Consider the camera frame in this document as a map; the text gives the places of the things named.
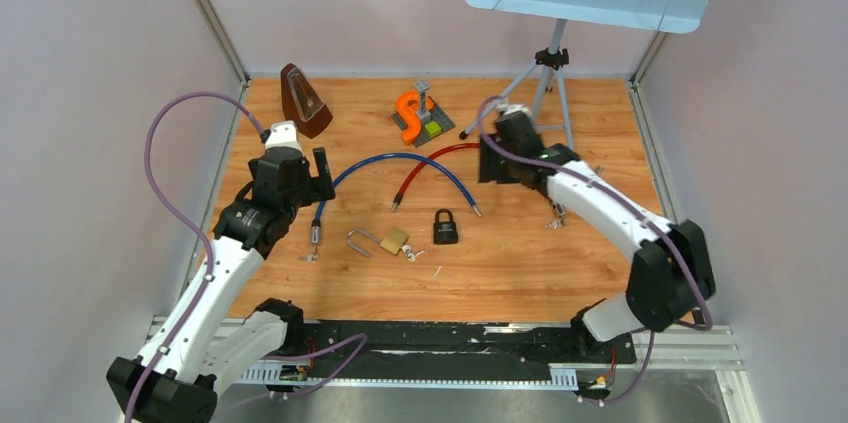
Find red cable lock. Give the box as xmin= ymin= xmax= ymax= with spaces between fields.
xmin=392 ymin=142 xmax=570 ymax=221

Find blue cable lock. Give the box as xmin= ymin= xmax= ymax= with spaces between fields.
xmin=309 ymin=152 xmax=484 ymax=248

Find small silver key bunch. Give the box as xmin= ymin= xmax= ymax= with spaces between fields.
xmin=298 ymin=251 xmax=318 ymax=263

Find brass padlock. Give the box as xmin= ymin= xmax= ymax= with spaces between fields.
xmin=346 ymin=227 xmax=410 ymax=258

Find red lock silver keys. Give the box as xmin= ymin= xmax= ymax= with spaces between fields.
xmin=545 ymin=219 xmax=567 ymax=229

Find padlock silver keys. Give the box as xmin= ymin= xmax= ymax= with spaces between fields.
xmin=401 ymin=245 xmax=424 ymax=262

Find small black padlock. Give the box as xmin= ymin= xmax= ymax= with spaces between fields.
xmin=433 ymin=208 xmax=459 ymax=245

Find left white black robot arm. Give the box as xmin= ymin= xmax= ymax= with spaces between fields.
xmin=107 ymin=144 xmax=335 ymax=422

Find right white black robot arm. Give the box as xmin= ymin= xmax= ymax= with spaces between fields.
xmin=480 ymin=105 xmax=716 ymax=361

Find brown wooden metronome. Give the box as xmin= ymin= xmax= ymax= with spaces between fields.
xmin=280 ymin=63 xmax=333 ymax=139

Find orange S block toy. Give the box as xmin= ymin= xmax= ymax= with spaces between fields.
xmin=391 ymin=79 xmax=455 ymax=148

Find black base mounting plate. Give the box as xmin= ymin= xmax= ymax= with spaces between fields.
xmin=275 ymin=320 xmax=637 ymax=382

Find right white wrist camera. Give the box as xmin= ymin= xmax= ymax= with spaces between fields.
xmin=496 ymin=100 xmax=532 ymax=117

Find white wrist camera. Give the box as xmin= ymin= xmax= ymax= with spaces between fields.
xmin=262 ymin=120 xmax=302 ymax=152
xmin=496 ymin=100 xmax=532 ymax=117

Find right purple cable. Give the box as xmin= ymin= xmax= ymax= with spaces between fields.
xmin=476 ymin=96 xmax=714 ymax=406

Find purple cable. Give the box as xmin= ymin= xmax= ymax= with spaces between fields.
xmin=123 ymin=91 xmax=370 ymax=423
xmin=476 ymin=96 xmax=714 ymax=406

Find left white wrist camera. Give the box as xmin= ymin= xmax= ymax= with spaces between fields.
xmin=262 ymin=120 xmax=302 ymax=152

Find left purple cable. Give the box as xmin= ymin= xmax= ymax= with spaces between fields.
xmin=123 ymin=91 xmax=370 ymax=423

